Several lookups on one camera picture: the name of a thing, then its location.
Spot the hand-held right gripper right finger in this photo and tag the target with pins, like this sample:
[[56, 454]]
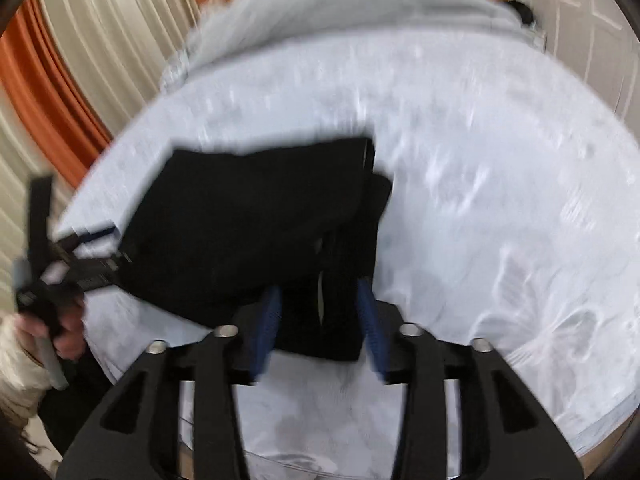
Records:
[[371, 332]]

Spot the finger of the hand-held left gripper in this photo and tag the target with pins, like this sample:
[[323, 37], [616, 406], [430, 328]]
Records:
[[95, 236], [100, 270]]

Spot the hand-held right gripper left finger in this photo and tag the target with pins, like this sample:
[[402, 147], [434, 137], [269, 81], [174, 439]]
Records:
[[267, 332]]

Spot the black pants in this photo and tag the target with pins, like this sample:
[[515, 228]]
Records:
[[240, 220]]

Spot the person's left forearm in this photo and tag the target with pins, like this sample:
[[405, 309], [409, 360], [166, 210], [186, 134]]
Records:
[[17, 375]]

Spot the person's left hand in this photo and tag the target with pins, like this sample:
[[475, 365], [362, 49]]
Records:
[[70, 330]]

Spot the cream curtain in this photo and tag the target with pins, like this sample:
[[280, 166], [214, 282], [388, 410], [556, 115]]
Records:
[[115, 25], [20, 200]]

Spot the orange curtain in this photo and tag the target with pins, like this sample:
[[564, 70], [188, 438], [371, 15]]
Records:
[[45, 85]]

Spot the butterfly print bed sheet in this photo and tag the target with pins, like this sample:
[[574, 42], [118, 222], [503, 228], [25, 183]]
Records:
[[475, 210]]

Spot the grey duvet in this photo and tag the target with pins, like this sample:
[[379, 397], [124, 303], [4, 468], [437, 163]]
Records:
[[350, 5]]

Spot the dark cloth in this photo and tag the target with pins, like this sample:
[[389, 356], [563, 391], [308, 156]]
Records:
[[520, 11]]

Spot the white wardrobe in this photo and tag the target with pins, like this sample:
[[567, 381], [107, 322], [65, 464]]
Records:
[[590, 20]]

